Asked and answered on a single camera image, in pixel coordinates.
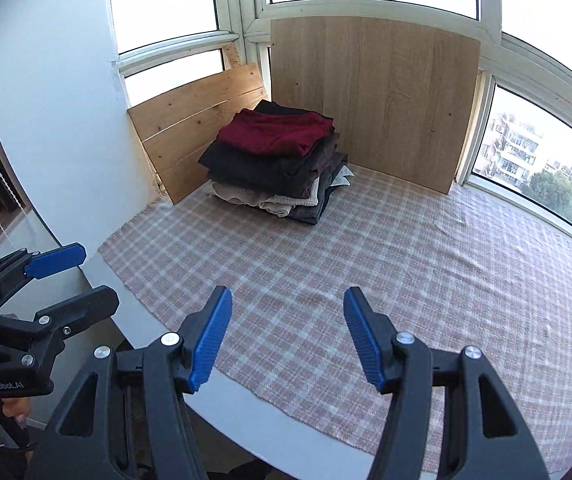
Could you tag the dark grey folded garment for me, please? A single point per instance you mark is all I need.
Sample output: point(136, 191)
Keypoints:
point(312, 214)

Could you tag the black folded garment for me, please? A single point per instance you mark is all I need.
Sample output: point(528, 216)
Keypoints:
point(261, 173)

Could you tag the window frame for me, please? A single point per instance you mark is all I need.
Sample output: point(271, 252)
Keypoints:
point(526, 45)

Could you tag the brown folded garment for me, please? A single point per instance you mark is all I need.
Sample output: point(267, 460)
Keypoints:
point(324, 155)

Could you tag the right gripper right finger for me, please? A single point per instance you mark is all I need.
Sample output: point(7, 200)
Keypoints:
point(484, 433)

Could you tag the dark red knitted garment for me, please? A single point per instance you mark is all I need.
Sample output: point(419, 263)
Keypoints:
point(271, 135)

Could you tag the beige folded garment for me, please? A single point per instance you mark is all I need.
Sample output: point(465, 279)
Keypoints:
point(278, 205)

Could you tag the small pine wood board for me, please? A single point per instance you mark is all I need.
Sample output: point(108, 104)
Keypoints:
point(176, 127)

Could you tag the large light wood board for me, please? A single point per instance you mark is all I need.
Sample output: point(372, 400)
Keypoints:
point(400, 94)

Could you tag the pink plaid table cloth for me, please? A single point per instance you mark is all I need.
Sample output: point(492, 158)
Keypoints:
point(455, 269)

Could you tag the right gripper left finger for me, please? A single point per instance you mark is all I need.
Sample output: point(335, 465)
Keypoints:
point(91, 434)

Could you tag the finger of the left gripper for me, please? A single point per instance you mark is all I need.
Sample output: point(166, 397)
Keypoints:
point(55, 319)
point(20, 267)

